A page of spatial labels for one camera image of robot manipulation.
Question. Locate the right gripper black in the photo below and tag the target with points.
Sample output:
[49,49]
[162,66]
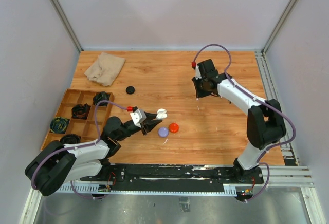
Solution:
[199,93]

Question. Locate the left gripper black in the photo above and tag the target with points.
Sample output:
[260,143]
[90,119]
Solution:
[150,124]

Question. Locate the white round charging case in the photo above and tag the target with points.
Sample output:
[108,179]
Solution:
[161,114]

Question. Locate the purple round charging case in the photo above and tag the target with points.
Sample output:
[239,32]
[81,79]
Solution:
[163,132]

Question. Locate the orange round charging case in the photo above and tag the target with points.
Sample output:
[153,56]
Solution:
[173,128]

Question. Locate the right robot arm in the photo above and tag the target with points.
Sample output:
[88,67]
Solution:
[265,127]

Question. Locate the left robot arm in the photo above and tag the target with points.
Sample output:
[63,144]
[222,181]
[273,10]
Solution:
[60,163]

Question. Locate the black round charging case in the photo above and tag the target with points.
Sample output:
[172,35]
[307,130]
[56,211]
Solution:
[130,90]

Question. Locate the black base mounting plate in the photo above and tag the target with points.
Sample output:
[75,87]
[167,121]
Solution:
[173,178]

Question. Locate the wooden compartment tray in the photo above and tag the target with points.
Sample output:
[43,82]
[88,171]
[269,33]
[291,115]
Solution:
[78,116]

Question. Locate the beige folded cloth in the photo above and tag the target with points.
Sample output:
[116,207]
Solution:
[105,69]

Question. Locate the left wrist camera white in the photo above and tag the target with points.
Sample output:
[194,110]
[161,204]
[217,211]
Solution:
[138,117]

